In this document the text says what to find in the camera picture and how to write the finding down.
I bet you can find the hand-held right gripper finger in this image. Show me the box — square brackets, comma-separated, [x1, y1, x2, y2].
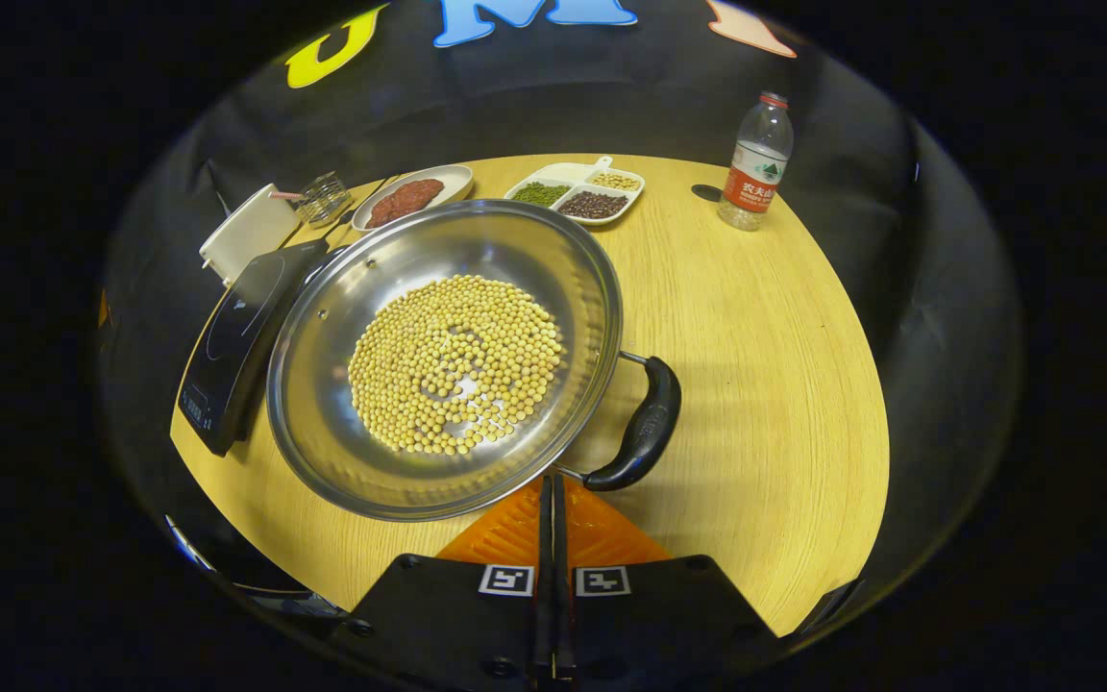
[553, 476, 780, 692]
[347, 476, 554, 692]

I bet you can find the pile of soybeans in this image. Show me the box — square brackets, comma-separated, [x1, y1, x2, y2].
[349, 275, 566, 456]

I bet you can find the stainless steel pot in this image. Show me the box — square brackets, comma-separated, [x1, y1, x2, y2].
[265, 199, 682, 523]

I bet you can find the black induction cooktop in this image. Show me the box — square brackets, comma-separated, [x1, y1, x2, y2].
[177, 238, 333, 457]

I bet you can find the heap of dark red beans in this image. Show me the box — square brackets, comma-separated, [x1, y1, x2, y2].
[558, 190, 629, 220]

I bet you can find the red meat piece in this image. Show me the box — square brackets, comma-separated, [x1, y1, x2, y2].
[366, 192, 415, 229]
[395, 179, 445, 217]

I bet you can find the white divided dish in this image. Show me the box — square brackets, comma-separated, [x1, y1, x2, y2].
[504, 156, 646, 227]

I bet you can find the white round plate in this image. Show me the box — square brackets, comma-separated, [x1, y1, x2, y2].
[352, 164, 475, 233]

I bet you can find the clear plastic water bottle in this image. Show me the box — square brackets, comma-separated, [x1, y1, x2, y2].
[717, 91, 795, 232]

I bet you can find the black backdrop cloth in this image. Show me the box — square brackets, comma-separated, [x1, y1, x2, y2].
[97, 0, 1025, 635]

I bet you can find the metal wire basket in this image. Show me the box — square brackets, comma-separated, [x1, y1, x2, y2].
[297, 171, 353, 229]

